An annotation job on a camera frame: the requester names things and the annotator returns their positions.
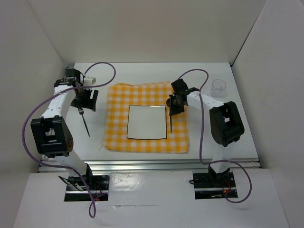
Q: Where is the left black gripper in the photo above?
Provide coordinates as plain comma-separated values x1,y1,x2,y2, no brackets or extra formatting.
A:
70,86,98,112

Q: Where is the black spoon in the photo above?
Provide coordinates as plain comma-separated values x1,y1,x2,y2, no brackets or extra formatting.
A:
166,98,172,132

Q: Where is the black fork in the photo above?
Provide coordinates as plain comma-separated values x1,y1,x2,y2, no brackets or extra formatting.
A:
78,108,90,137

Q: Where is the yellow white checkered cloth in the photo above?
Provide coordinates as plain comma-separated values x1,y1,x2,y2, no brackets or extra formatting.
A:
103,82,189,154

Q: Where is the white square plate black rim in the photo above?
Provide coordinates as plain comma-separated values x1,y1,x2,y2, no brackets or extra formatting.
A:
127,105,167,140

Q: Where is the clear glass cup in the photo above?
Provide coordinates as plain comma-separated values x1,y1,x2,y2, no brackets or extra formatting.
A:
210,79,227,98

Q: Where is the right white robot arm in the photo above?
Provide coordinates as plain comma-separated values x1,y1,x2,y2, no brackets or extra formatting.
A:
166,79,245,186

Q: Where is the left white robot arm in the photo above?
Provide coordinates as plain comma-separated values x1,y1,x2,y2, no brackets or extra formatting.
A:
30,68,98,190

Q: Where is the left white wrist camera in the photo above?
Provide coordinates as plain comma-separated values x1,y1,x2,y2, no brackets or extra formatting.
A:
83,76,96,86

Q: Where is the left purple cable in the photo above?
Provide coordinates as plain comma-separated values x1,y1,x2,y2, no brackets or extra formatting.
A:
21,61,116,219

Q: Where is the aluminium front rail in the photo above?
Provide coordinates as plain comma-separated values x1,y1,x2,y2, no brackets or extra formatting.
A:
38,159,261,173

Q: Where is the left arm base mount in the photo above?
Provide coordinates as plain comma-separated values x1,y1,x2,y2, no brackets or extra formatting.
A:
59,174,110,202

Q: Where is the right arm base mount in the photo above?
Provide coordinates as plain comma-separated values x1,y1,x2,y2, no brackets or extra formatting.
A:
189,172,238,200

